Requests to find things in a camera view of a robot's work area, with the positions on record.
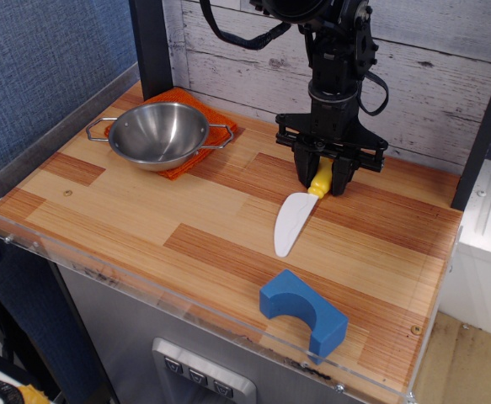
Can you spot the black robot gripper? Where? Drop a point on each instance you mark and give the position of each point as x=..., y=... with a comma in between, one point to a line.
x=332, y=129

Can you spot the yellow handled white toy knife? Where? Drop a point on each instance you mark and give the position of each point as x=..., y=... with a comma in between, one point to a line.
x=297, y=207

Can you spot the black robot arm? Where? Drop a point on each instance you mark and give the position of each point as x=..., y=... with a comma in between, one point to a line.
x=340, y=52

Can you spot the yellow and black object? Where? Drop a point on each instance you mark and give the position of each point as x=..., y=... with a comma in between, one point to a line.
x=21, y=394

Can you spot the orange folded cloth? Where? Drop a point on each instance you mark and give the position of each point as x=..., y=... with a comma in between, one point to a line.
x=178, y=95

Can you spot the blue arch shaped block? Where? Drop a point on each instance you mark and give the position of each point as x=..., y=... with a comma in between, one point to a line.
x=288, y=295

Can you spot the silver button control panel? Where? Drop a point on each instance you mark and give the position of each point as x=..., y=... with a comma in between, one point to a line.
x=187, y=377

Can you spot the clear acrylic front guard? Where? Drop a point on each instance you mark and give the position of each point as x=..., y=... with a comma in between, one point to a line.
x=124, y=312

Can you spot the black right vertical post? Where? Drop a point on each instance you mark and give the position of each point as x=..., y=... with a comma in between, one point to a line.
x=474, y=162

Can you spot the stainless steel two-handled bowl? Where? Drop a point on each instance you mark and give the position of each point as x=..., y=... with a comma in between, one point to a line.
x=162, y=136

